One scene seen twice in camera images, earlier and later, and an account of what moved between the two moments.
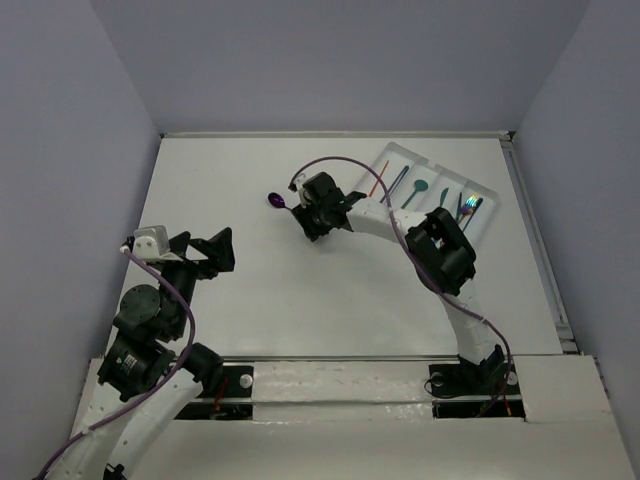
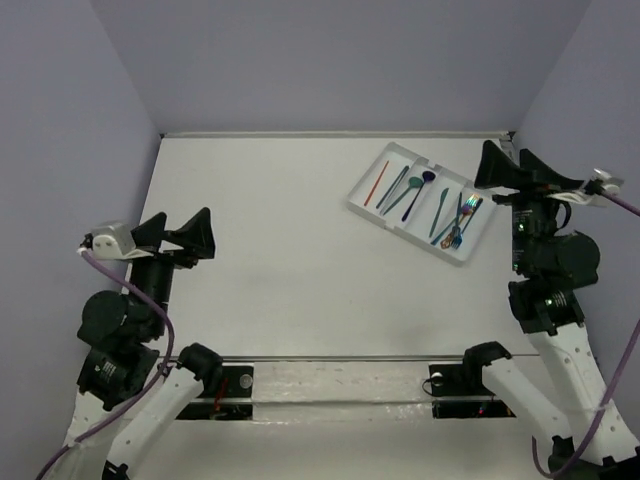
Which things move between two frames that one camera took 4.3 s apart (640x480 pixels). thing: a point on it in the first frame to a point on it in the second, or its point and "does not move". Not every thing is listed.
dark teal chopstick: x=396 y=184 does not move
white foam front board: x=372 y=419 does not move
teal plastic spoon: x=419 y=185 to x=414 y=182
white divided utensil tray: x=408 y=180 does not move
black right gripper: x=303 y=216 to x=496 y=167
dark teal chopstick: x=394 y=183 does not move
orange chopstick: x=381 y=174 does not move
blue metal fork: x=480 y=200 does not move
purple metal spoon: x=277 y=200 to x=426 y=177
